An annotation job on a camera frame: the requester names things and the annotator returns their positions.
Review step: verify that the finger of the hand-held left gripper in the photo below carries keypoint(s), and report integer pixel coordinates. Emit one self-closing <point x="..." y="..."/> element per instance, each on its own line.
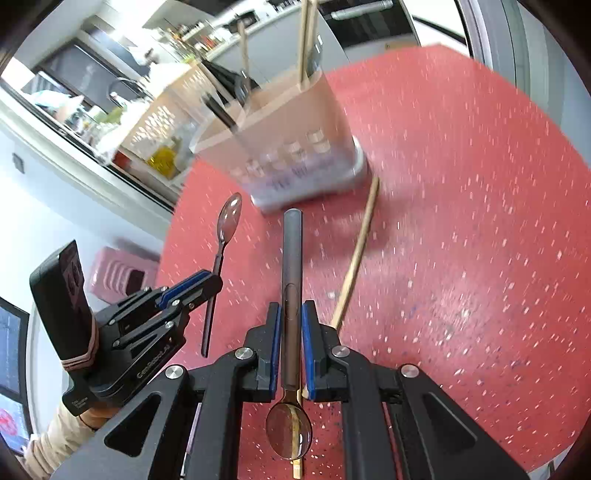
<point x="189" y="286"/>
<point x="157" y="327"/>

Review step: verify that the person's left forearm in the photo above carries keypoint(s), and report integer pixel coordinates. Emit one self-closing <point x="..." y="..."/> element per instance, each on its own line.
<point x="60" y="438"/>

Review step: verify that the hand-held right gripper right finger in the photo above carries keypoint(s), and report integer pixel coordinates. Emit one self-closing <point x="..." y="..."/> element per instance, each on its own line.
<point x="308" y="350"/>

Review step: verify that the yellow oil bottle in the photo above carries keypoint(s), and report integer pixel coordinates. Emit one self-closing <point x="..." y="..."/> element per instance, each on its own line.
<point x="162" y="159"/>

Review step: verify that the black kitchen faucet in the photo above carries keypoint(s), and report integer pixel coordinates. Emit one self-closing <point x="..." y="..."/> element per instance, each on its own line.
<point x="124" y="83"/>

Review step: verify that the dark wall switch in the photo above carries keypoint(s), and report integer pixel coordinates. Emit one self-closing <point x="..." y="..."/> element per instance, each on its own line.
<point x="18" y="162"/>

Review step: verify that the plain wooden chopstick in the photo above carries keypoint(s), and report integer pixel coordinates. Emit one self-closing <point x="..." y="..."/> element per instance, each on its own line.
<point x="358" y="251"/>
<point x="303" y="46"/>
<point x="312" y="27"/>

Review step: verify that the pink plastic stool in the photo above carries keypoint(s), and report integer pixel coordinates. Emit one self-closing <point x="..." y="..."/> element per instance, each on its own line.
<point x="115" y="274"/>

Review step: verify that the beige utensil holder caddy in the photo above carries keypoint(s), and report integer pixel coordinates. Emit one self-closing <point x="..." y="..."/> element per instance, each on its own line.
<point x="286" y="124"/>

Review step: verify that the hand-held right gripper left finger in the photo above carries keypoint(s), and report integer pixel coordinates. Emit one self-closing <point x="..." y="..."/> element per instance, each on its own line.
<point x="276" y="341"/>

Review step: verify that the dark screen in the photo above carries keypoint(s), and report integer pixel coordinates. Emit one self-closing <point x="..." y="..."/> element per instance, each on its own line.
<point x="11" y="350"/>

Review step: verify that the thin wooden chopstick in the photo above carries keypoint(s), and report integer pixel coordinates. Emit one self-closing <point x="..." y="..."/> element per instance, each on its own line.
<point x="243" y="46"/>

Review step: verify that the black built-in oven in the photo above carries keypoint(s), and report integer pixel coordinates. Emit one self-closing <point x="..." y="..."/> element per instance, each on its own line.
<point x="360" y="9"/>

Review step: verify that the cream perforated basket trolley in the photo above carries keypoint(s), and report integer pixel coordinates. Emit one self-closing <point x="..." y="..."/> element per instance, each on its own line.
<point x="161" y="110"/>

